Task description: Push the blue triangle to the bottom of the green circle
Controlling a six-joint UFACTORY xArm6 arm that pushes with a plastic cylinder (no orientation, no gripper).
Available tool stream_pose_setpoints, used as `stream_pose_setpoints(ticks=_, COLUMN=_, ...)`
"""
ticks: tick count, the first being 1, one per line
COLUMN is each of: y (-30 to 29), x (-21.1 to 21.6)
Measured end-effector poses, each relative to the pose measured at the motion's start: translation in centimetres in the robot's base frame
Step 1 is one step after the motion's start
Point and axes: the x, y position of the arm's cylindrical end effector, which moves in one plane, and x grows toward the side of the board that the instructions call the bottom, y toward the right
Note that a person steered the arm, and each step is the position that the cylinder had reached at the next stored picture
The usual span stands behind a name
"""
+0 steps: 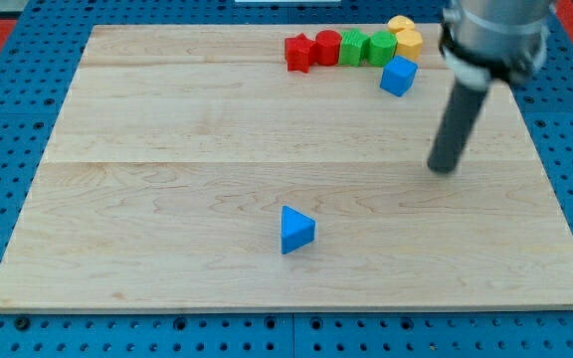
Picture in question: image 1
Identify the red cylinder block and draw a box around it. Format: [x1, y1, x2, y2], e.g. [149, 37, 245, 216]
[315, 30, 342, 66]

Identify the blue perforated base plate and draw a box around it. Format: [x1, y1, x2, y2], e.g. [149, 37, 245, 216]
[0, 0, 573, 357]

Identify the blue triangle block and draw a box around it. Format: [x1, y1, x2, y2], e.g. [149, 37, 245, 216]
[281, 206, 316, 255]

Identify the green cylinder block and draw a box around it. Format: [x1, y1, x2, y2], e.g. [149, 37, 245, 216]
[367, 31, 397, 67]

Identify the wooden board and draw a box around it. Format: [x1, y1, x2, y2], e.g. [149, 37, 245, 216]
[0, 24, 573, 313]

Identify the blue cube block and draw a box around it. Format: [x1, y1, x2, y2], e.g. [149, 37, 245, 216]
[380, 56, 418, 96]

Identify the green star block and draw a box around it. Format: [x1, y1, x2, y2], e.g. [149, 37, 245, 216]
[338, 28, 369, 67]

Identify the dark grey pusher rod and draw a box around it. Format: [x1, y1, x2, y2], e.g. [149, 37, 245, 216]
[427, 80, 488, 175]

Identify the yellow hexagon block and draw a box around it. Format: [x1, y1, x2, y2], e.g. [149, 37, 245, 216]
[395, 29, 423, 62]

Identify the red star block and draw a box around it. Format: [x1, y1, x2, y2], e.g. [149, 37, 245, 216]
[285, 33, 316, 73]

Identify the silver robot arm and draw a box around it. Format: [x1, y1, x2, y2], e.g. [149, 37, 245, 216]
[439, 0, 556, 91]

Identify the yellow heart block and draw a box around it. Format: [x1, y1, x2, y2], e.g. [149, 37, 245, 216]
[387, 15, 416, 34]

